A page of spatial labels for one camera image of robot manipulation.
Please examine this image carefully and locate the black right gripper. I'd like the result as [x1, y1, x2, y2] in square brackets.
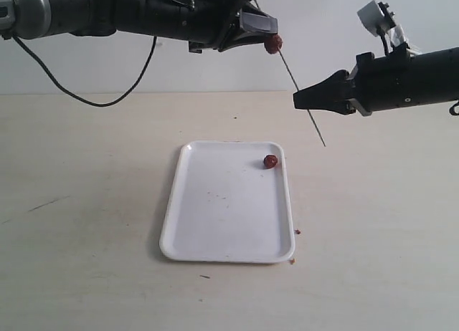
[293, 44, 427, 116]

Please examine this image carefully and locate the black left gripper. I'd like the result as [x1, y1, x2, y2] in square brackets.
[114, 0, 278, 53]

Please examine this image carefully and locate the red hawthorn ball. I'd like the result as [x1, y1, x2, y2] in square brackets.
[263, 154, 278, 169]
[264, 34, 283, 54]

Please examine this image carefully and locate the thin metal skewer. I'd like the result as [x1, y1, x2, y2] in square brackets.
[278, 49, 326, 147]

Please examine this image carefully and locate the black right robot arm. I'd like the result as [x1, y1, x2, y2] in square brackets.
[293, 44, 458, 116]

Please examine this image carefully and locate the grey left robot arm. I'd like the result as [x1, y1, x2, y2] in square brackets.
[1, 0, 278, 53]

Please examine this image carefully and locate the white plastic tray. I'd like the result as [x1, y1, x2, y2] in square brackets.
[159, 140, 295, 264]

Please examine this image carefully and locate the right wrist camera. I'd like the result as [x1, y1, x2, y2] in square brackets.
[357, 0, 408, 47]

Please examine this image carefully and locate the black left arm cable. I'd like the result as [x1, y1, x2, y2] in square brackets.
[0, 29, 158, 108]

